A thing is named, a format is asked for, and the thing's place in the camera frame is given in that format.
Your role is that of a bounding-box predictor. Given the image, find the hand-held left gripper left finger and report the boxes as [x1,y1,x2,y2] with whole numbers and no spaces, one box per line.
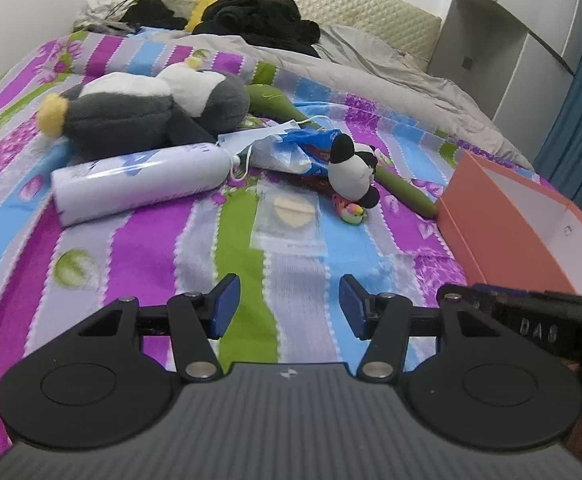
[71,274,242,382]

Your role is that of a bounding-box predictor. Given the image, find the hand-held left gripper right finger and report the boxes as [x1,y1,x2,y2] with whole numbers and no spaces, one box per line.
[338,275,512,382]

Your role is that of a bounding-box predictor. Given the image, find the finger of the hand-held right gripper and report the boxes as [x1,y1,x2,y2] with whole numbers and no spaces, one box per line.
[471,282,582,311]

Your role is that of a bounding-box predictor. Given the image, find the orange cardboard box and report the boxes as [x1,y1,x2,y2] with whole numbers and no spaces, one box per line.
[436,150,582,297]

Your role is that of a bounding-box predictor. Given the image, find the red foil tea packet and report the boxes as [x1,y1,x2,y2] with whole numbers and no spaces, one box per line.
[291,172,334,195]

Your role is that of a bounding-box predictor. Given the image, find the small panda plush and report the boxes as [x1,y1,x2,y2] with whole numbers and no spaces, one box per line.
[327,132,382,209]

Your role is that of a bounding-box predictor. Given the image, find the blue plastic bag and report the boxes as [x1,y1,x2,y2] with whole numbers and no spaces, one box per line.
[248,129,344,178]

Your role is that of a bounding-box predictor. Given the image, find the light blue face mask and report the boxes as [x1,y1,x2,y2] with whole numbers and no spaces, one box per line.
[218,115,332,181]

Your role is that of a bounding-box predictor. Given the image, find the small rainbow plush toy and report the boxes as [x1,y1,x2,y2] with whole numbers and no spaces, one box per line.
[332,194,369,225]

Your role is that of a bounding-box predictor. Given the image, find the striped floral bed sheet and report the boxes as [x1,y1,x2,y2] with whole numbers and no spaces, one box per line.
[0,30,572,466]

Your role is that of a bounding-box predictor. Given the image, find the clear packet of cosmetic puffs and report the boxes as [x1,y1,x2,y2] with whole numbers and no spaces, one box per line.
[250,180,328,257]

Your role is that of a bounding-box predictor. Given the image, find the white plastic bottle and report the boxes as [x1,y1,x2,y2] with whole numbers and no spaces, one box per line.
[51,142,237,227]

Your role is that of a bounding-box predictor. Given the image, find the blue curtain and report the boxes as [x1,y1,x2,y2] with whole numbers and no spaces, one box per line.
[534,0,582,206]

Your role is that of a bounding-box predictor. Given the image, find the grey and white penguin plush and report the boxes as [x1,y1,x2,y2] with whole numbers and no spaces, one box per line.
[37,57,251,158]

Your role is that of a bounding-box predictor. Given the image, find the long green plush toy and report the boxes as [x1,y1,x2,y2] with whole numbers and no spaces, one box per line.
[246,82,439,220]

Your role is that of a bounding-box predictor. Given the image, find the white wardrobe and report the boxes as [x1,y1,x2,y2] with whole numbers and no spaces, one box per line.
[428,0,582,161]

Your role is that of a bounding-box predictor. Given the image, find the grey duvet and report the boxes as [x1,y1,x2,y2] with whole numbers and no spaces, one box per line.
[136,22,534,171]

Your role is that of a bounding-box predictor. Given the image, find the black jacket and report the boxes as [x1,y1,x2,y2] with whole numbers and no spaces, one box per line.
[191,0,322,58]

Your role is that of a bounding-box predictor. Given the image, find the yellow pillow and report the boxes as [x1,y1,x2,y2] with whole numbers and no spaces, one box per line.
[185,0,217,33]

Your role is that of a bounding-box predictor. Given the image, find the cream quilted headboard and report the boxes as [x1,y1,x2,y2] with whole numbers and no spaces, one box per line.
[166,0,443,73]

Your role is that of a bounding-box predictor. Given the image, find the small black clothes pile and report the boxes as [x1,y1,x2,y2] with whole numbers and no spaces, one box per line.
[118,0,189,31]

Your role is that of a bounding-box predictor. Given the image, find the white crumpled clothes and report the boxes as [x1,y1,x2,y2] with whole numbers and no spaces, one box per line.
[73,0,132,35]

